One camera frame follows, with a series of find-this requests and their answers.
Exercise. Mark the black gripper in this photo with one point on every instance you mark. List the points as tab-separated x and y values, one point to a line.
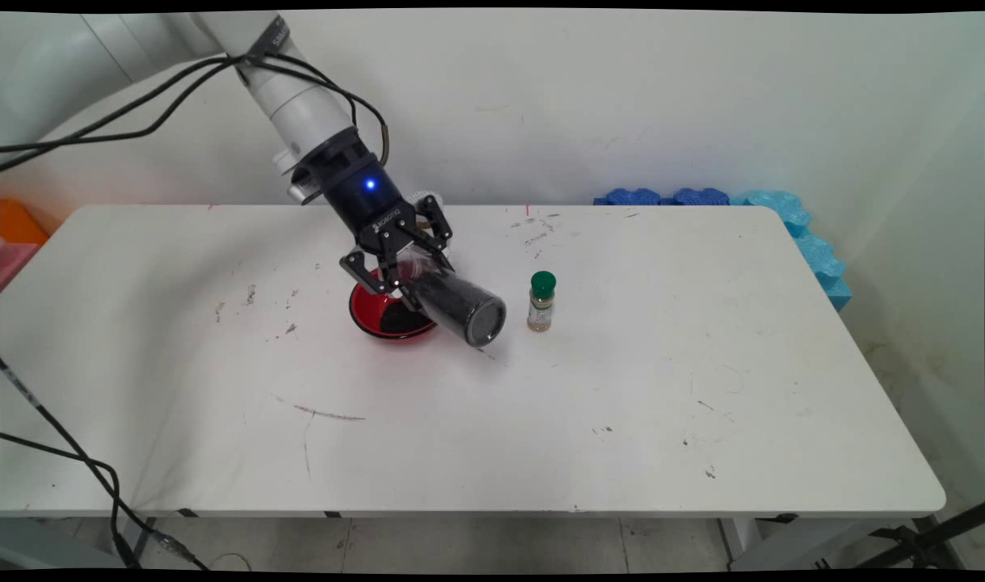
367	198

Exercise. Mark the clear jar with black seeds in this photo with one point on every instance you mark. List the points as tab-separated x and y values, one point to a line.
464	311

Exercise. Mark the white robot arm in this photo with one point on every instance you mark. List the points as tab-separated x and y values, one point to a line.
294	97

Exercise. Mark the brown spice jar white lid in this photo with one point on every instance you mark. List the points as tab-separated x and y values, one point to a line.
424	196

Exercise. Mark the red bowl black rim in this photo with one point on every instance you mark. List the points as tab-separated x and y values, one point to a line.
367	311

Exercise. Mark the black seeds pile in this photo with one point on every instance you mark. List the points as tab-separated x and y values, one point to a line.
403	323

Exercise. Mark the small spice bottle green cap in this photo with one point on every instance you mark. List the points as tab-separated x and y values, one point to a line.
541	307

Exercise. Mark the dark blue foam piece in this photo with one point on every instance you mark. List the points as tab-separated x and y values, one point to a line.
631	197

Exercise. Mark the blue cloth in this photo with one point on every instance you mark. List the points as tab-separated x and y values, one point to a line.
700	197

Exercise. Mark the orange box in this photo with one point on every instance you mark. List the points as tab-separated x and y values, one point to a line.
19	226

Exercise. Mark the pink box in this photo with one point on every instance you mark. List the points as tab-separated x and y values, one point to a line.
14	263

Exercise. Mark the grey table leg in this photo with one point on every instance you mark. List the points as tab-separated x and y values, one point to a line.
132	537

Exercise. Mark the light blue foam mat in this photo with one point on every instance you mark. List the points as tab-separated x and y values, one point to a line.
815	250

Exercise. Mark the black tripod stand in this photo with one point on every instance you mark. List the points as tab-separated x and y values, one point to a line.
920	533

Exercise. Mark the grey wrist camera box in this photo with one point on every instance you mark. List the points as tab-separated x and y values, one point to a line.
298	192

